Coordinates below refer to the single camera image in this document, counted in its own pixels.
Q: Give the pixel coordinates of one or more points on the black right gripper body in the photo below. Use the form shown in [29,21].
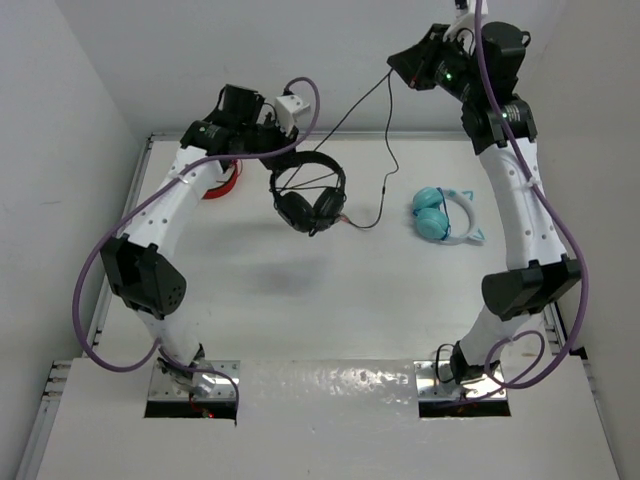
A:
[445,64]

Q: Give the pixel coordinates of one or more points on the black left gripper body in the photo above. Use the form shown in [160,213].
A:
[262,139]

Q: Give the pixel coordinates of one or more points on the black over-ear headphones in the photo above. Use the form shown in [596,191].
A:
[299,213]

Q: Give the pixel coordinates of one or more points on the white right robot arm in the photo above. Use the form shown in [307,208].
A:
[502,130]

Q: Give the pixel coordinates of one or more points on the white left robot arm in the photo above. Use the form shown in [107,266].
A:
[138,257]

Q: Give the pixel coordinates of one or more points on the red headphones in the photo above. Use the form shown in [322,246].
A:
[227,184]

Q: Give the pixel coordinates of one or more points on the teal cat-ear headphones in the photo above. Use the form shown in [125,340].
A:
[429,210]

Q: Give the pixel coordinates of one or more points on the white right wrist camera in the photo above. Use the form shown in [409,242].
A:
[466,13]

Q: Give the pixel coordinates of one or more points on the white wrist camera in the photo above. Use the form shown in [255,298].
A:
[288,108]
[466,13]

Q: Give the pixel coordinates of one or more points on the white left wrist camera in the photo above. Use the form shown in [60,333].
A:
[288,108]

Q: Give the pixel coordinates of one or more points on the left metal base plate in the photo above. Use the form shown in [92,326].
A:
[168,384]

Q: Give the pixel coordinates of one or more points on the metal base plate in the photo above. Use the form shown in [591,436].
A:
[168,384]
[435,384]

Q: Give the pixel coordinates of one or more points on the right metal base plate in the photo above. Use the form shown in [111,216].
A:
[435,384]

